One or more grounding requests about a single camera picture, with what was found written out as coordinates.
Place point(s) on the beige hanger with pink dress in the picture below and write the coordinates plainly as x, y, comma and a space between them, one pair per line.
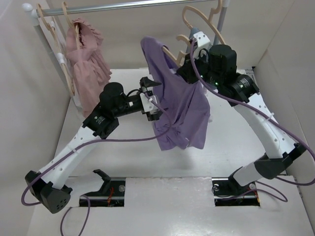
72, 27

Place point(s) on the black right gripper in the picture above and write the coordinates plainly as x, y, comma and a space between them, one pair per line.
186, 71

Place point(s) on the blue denim shorts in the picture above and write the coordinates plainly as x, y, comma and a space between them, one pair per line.
193, 31

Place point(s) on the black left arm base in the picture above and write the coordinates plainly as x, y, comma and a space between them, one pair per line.
110, 194

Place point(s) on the purple t shirt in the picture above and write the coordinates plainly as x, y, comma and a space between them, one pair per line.
184, 124

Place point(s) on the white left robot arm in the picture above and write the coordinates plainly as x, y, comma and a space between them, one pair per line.
52, 185

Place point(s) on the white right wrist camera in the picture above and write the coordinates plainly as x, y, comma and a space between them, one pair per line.
201, 42

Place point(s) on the white clothes rack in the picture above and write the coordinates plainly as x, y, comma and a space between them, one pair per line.
34, 16

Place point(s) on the pink hanging dress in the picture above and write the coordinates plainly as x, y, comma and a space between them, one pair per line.
91, 72

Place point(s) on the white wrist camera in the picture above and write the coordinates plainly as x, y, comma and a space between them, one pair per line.
148, 106
201, 42

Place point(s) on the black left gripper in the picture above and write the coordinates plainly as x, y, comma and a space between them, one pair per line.
145, 83

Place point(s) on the beige hanger with white garment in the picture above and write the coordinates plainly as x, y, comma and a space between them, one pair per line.
51, 27

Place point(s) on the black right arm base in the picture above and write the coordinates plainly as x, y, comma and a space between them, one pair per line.
228, 194

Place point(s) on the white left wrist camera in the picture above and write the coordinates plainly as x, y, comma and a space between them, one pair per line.
148, 106

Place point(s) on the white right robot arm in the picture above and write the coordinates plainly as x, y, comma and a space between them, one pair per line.
216, 66

